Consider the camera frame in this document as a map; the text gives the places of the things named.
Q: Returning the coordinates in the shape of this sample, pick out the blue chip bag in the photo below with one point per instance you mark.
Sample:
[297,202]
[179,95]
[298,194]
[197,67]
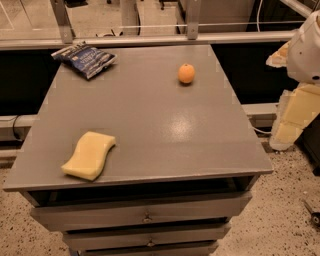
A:
[86,59]

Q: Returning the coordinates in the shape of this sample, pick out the top grey drawer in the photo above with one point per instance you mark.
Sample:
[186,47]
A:
[141,212]

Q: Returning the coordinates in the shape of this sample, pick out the dark caster wheel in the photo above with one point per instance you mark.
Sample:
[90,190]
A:
[314,216]

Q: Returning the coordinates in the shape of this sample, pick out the grey drawer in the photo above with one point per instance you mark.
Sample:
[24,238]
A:
[141,212]
[204,248]
[147,237]

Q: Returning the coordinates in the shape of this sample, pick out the orange fruit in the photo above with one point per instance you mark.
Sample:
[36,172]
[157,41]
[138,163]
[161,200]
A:
[186,73]

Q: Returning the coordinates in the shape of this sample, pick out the grey drawer cabinet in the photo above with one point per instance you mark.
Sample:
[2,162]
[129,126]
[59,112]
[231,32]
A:
[172,139]

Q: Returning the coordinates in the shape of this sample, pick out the grey metal railing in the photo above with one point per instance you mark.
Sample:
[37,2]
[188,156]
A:
[53,24]

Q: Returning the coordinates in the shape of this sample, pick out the middle grey drawer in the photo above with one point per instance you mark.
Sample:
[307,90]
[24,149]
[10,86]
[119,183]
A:
[147,237]

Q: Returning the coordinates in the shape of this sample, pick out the bottom grey drawer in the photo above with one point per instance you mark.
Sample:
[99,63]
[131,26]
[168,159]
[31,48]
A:
[204,248]

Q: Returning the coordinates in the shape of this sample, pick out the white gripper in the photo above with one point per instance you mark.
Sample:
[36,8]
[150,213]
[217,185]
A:
[306,56]

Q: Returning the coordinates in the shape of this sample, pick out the yellow sponge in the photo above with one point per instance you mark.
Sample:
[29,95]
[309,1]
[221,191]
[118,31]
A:
[89,156]

